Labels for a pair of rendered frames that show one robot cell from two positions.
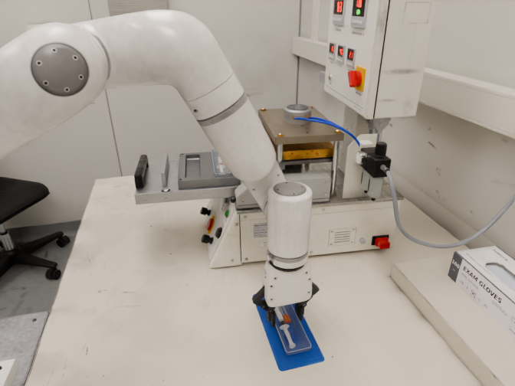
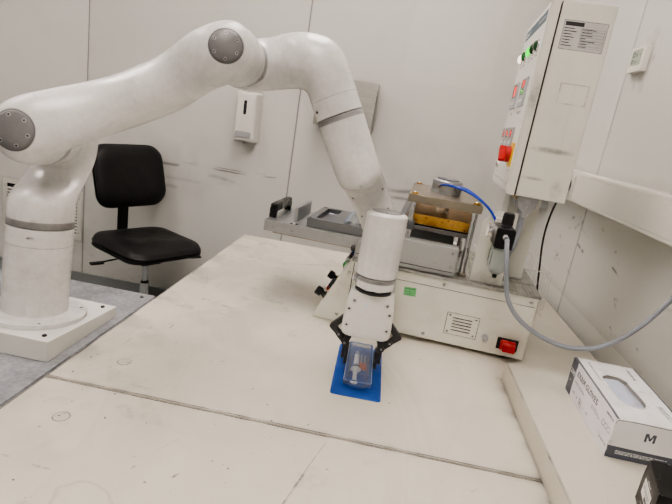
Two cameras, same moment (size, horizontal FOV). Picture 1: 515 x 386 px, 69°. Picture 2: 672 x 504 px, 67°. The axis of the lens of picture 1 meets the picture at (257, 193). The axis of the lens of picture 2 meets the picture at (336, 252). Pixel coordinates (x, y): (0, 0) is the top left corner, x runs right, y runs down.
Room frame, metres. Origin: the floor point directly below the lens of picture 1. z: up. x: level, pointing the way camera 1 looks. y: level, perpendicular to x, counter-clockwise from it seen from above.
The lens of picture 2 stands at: (-0.35, -0.28, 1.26)
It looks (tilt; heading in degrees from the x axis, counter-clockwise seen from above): 15 degrees down; 18
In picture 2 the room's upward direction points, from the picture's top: 9 degrees clockwise
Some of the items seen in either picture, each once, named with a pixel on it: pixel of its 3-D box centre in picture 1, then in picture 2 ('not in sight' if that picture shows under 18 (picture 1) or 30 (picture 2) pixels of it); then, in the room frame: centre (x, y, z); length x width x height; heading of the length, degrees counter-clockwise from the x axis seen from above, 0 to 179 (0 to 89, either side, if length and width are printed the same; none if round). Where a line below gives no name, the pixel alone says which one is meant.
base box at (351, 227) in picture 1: (292, 207); (422, 290); (1.01, -0.11, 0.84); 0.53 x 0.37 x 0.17; 99
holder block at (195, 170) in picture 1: (208, 168); (343, 221); (0.99, 0.14, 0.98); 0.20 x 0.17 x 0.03; 9
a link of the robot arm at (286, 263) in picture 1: (287, 252); (373, 281); (0.62, -0.06, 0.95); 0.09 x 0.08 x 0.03; 105
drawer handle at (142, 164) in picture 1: (141, 170); (281, 206); (0.96, 0.32, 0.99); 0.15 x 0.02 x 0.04; 9
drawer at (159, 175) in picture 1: (191, 172); (326, 222); (0.99, 0.19, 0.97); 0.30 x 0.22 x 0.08; 99
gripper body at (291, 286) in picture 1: (287, 276); (369, 309); (0.62, -0.06, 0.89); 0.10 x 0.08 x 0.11; 105
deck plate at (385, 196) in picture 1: (305, 178); (443, 261); (1.04, -0.15, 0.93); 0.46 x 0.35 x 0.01; 99
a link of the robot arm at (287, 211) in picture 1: (288, 217); (382, 242); (0.63, -0.06, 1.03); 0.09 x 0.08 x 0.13; 13
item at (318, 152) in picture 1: (296, 135); (441, 209); (1.02, -0.11, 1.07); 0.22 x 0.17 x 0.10; 9
